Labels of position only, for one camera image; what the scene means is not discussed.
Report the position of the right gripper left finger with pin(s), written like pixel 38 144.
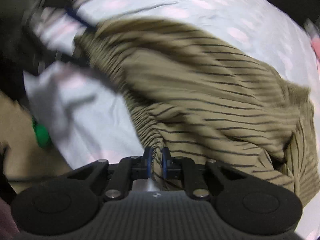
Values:
pixel 126 172

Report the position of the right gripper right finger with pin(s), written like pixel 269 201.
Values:
pixel 189 174

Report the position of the olive striped shorts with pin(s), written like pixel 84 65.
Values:
pixel 205 100

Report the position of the green round object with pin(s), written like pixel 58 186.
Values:
pixel 42 136

